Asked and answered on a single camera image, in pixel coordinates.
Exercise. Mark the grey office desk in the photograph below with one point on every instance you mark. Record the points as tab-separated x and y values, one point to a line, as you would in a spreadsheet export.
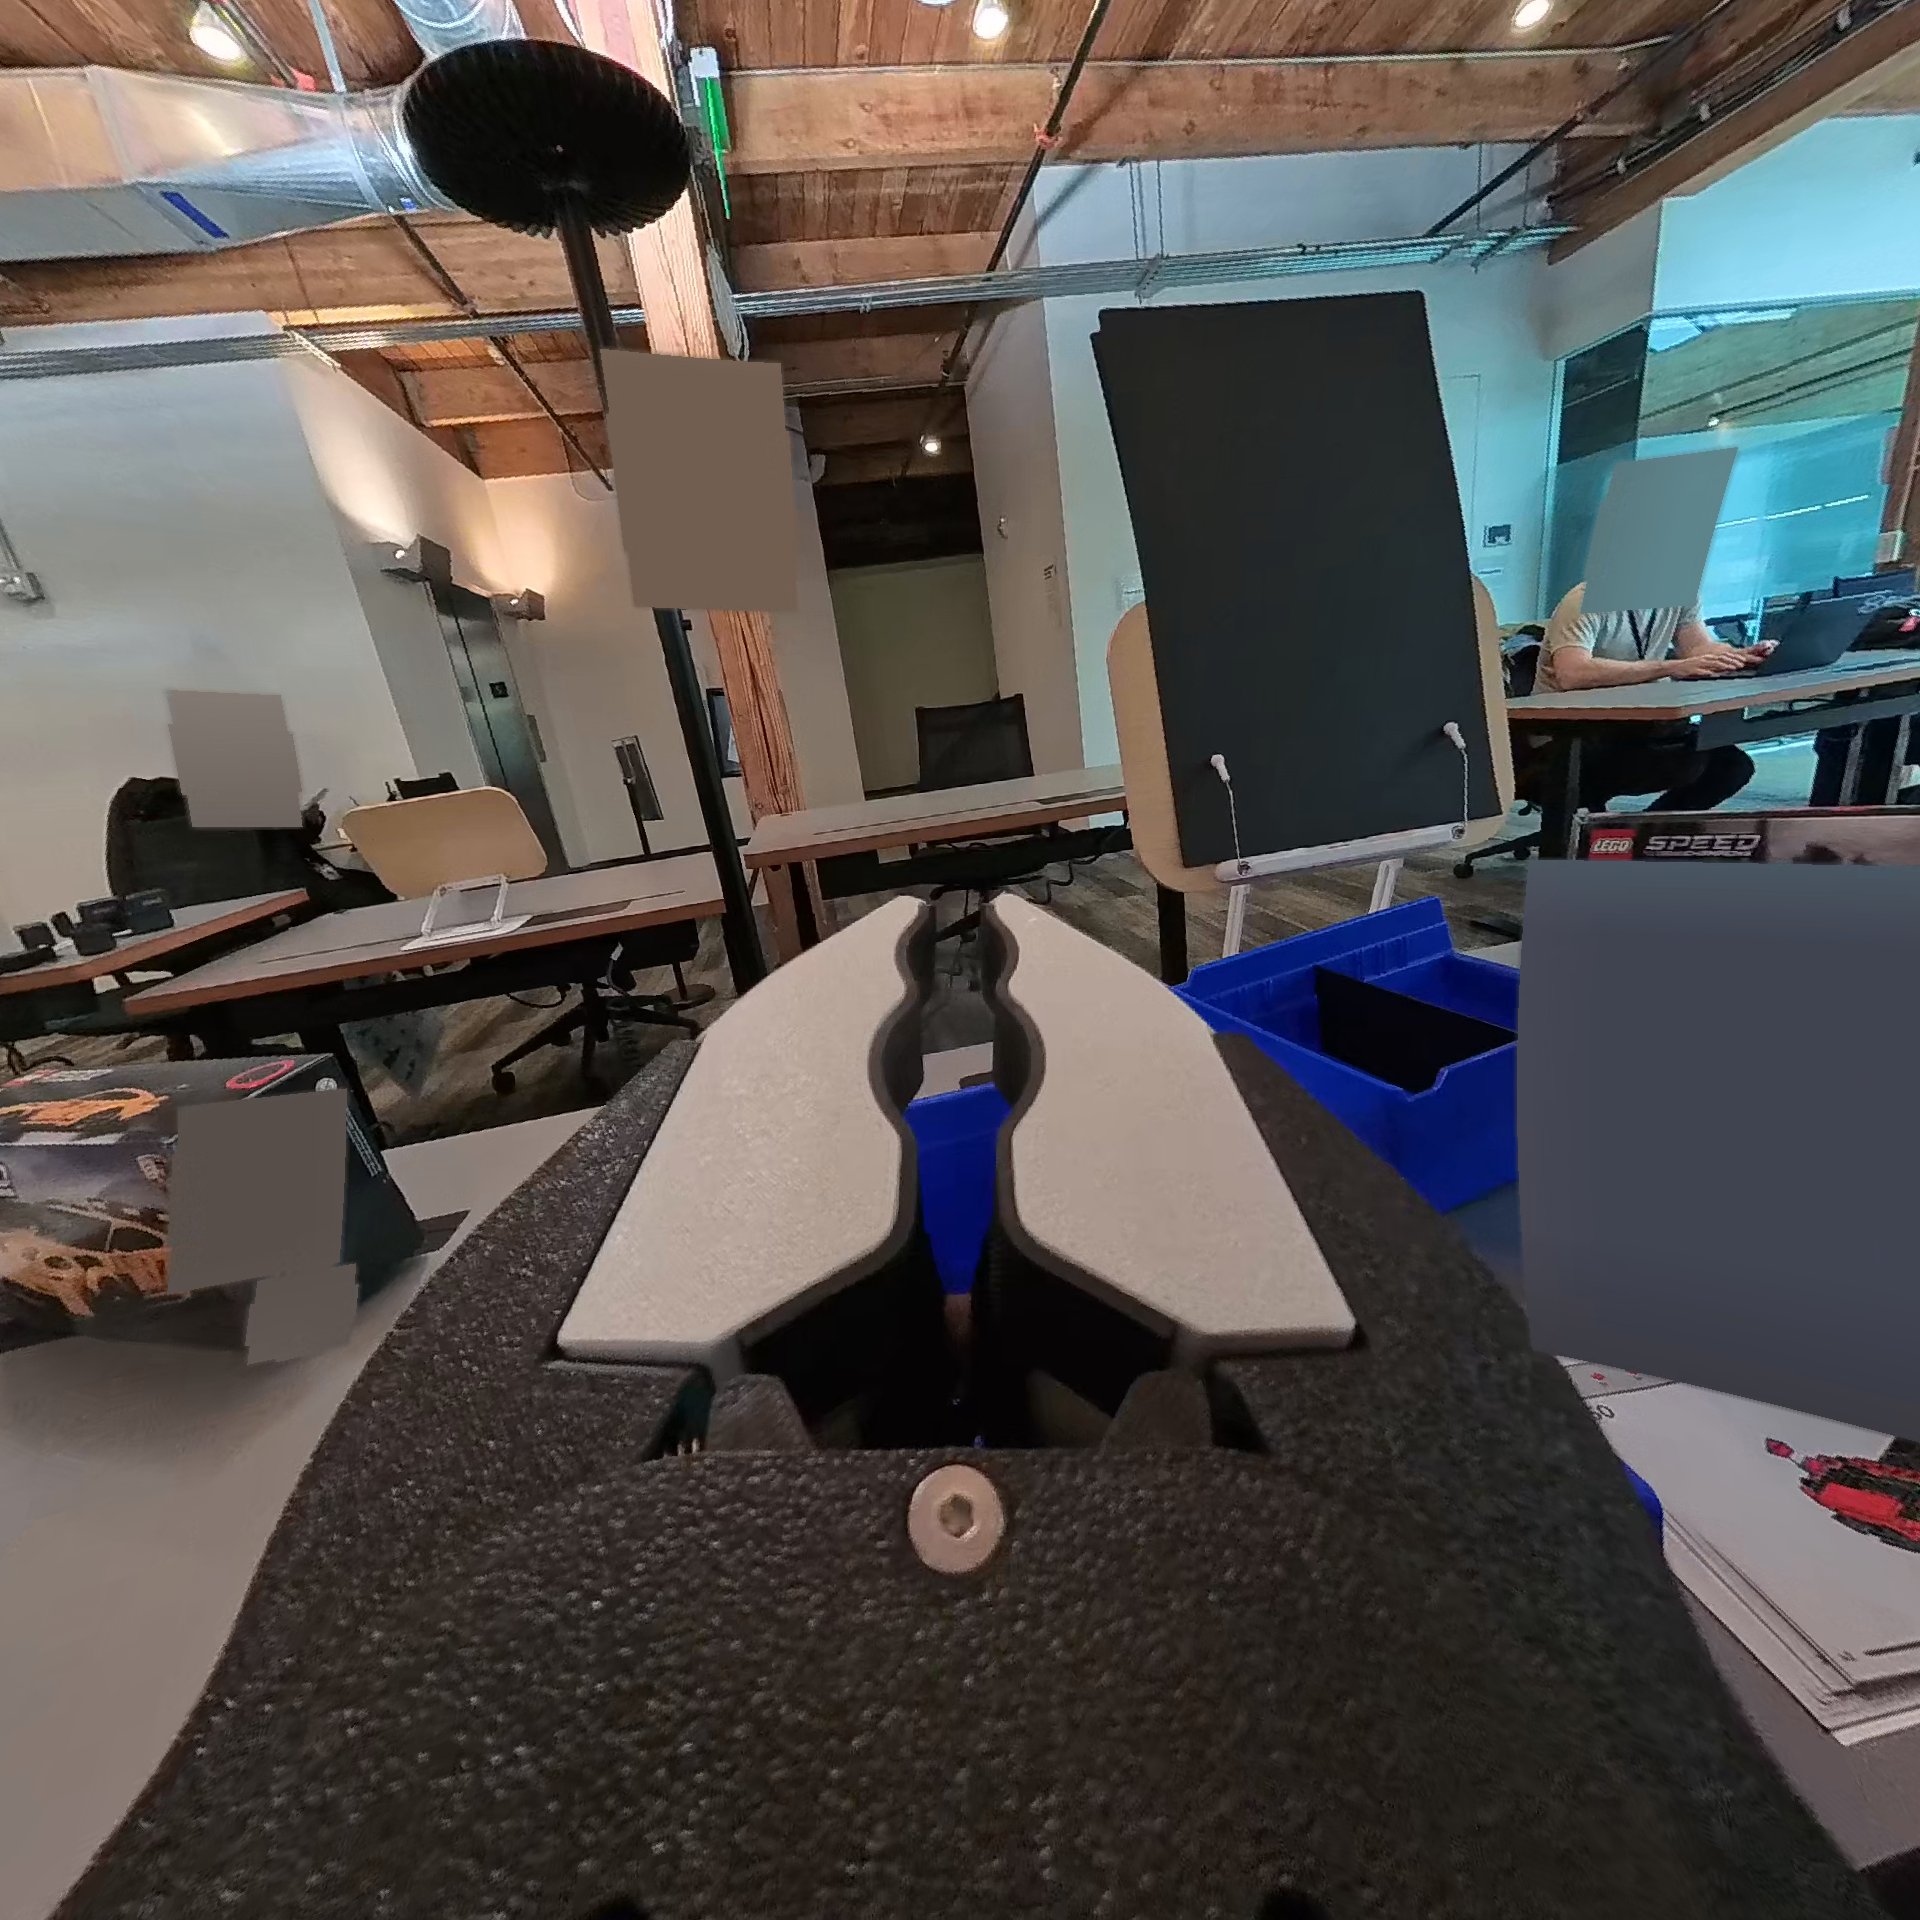
601	903

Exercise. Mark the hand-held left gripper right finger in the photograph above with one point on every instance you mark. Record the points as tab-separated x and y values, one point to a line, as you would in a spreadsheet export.
1169	1182

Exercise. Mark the wooden edged desk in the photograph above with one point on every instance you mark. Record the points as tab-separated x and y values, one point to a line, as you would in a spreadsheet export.
151	943

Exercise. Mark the lego box red car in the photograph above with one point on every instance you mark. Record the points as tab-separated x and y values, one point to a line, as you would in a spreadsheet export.
1711	842

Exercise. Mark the black pole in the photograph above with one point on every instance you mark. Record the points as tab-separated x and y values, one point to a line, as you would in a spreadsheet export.
728	866

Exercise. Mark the wooden desk black frame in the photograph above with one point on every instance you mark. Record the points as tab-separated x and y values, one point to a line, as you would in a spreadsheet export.
928	808

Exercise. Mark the silver air duct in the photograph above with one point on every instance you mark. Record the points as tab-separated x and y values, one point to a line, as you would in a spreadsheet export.
212	161

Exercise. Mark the black lego set box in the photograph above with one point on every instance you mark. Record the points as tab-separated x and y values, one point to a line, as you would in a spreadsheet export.
75	1260

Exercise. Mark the lego instruction booklet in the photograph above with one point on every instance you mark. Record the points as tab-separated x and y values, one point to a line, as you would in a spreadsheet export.
1742	1546

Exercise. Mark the black laptop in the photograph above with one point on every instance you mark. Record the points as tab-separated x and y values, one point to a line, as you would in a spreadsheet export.
1828	627

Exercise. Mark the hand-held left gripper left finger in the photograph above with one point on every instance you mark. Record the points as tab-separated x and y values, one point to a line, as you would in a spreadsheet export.
746	1182

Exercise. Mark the black desk equipment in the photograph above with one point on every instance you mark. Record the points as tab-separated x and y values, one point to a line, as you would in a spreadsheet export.
88	925

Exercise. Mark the black panel on wooden easel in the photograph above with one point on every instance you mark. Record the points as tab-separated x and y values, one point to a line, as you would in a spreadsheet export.
1291	537

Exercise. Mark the white desk stand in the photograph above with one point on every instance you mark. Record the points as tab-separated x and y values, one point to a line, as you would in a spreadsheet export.
467	914

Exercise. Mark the black round disc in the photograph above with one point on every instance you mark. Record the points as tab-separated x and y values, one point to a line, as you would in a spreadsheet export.
538	140

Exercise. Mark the wooden pillar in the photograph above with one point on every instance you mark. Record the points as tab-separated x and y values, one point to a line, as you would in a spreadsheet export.
770	705

